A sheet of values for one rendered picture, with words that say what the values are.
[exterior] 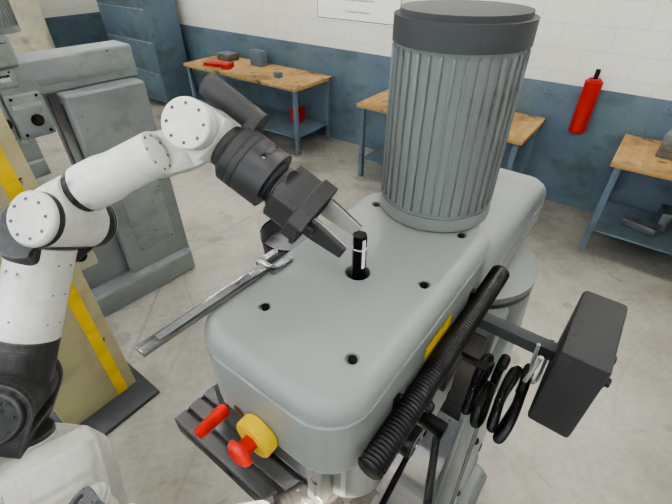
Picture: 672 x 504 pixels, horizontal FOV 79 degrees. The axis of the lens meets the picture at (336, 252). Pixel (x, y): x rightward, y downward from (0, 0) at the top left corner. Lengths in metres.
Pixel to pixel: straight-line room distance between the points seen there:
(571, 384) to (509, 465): 1.86
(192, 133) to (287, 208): 0.15
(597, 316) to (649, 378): 2.58
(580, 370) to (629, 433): 2.29
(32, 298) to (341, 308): 0.45
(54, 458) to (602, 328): 0.93
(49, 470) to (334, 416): 0.48
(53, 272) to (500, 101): 0.69
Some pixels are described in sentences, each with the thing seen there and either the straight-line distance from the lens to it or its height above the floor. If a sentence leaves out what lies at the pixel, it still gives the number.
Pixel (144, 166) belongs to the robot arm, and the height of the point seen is 2.04.
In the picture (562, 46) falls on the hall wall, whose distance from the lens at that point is 4.73.
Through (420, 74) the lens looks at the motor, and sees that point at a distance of 0.62.
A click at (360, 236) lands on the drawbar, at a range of 0.56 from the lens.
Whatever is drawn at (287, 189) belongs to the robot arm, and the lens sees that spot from 0.55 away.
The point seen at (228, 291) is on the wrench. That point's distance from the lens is 0.58.
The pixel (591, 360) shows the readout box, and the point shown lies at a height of 1.73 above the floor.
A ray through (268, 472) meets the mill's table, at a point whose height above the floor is 0.96.
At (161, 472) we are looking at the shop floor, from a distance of 2.67.
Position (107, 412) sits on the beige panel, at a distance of 2.97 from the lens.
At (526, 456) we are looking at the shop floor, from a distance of 2.75.
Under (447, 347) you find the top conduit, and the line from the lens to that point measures 0.64.
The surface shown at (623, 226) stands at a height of 0.23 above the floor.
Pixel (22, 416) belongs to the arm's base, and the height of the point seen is 1.76.
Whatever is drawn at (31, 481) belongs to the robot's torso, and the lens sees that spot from 0.80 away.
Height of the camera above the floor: 2.28
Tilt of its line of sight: 37 degrees down
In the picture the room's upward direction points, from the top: straight up
